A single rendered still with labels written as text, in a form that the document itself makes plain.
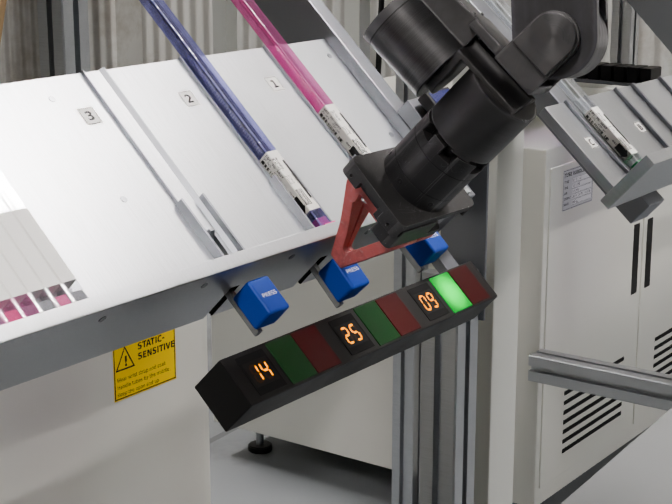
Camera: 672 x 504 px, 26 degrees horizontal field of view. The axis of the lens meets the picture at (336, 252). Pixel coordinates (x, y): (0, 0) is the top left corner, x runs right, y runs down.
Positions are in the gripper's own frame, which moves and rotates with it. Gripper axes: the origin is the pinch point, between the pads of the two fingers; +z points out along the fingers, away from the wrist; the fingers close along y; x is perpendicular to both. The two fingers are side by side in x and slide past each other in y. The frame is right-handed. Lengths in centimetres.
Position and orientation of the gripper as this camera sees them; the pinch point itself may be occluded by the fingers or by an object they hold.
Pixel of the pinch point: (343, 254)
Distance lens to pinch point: 112.7
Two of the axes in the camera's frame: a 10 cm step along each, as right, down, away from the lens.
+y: -5.8, 1.9, -7.9
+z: -5.8, 5.9, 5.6
